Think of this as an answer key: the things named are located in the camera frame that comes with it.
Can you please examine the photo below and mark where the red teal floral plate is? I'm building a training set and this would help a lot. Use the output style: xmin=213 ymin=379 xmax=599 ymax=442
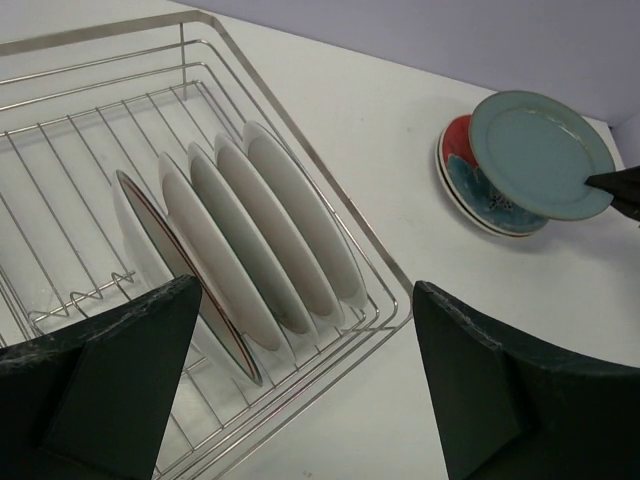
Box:
xmin=434 ymin=131 xmax=532 ymax=239

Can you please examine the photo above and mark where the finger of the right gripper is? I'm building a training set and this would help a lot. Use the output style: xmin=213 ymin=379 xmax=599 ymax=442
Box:
xmin=585 ymin=166 xmax=640 ymax=220

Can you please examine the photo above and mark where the teal green plate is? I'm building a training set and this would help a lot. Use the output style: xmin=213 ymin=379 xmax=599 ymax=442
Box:
xmin=468 ymin=91 xmax=615 ymax=221

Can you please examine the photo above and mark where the wire dish rack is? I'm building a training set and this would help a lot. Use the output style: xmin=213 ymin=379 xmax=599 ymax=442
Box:
xmin=1 ymin=11 xmax=411 ymax=479

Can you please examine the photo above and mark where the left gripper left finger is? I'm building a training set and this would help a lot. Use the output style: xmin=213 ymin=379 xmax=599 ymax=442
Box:
xmin=1 ymin=275 xmax=203 ymax=479

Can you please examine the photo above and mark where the white plate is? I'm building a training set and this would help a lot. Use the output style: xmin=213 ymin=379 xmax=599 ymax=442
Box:
xmin=112 ymin=169 xmax=263 ymax=387
xmin=158 ymin=153 xmax=295 ymax=364
xmin=187 ymin=142 xmax=319 ymax=342
xmin=214 ymin=121 xmax=368 ymax=325

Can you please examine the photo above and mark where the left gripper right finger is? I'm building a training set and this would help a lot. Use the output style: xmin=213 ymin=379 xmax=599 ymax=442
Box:
xmin=412 ymin=281 xmax=639 ymax=479

